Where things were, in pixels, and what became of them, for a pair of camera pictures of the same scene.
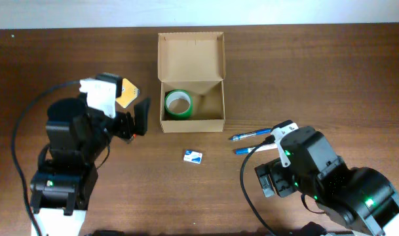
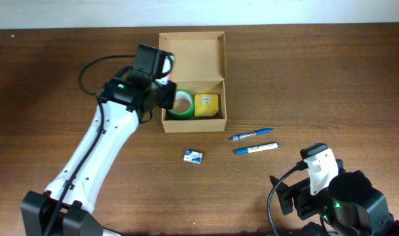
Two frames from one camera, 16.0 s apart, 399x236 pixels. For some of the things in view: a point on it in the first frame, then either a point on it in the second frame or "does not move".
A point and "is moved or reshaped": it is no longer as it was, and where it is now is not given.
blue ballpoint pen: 239,136 does not move
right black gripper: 265,179 → 287,197
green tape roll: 178,94 does not move
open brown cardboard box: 194,62 does not move
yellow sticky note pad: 130,92 is moved or reshaped
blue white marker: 261,148 does not move
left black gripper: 125,121 → 167,94
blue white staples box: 193,156 does not move
